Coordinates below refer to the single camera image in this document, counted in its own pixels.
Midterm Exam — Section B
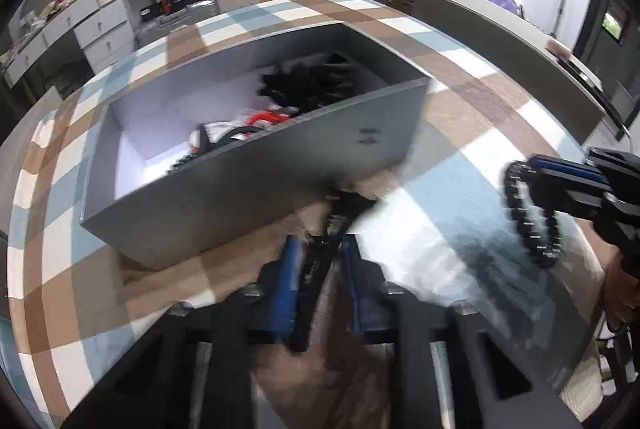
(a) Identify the grey board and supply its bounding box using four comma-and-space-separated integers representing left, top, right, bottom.
412, 0, 627, 143

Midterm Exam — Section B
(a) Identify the silver suitcase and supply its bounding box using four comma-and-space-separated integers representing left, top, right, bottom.
134, 0, 222, 48

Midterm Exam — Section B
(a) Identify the checked tablecloth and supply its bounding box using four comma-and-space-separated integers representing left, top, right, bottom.
5, 0, 622, 429

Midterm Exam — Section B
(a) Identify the white drawer dresser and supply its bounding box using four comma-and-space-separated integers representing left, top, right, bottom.
2, 0, 139, 90

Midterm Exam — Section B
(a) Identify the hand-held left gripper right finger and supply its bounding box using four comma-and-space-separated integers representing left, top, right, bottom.
340, 233, 588, 429

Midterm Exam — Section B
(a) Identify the black hair accessory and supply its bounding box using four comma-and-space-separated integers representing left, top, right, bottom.
256, 66, 306, 106

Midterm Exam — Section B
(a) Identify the clutter on dresser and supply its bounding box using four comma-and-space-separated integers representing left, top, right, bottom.
19, 0, 84, 36

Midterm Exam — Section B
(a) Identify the grey cardboard box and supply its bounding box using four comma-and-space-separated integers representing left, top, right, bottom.
79, 22, 435, 271

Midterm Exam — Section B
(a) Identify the person's right hand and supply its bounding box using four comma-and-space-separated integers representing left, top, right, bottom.
601, 253, 640, 331

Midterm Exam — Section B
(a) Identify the dark door with window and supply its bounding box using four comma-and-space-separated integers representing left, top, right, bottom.
571, 0, 640, 110

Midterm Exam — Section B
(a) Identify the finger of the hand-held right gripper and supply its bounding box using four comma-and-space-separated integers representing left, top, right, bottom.
520, 153, 610, 190
525, 181, 610, 224

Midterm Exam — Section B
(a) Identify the red white hair ornament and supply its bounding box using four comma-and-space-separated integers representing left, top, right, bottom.
248, 110, 296, 128

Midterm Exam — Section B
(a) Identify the purple bag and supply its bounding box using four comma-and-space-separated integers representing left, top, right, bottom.
481, 0, 524, 18

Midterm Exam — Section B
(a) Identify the black long hair clip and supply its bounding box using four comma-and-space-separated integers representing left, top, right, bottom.
324, 186, 375, 261

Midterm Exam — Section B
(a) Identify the black hair claw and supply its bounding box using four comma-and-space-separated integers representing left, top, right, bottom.
196, 125, 262, 156

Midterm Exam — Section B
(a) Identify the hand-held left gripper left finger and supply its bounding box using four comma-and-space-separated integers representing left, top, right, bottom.
60, 234, 306, 429

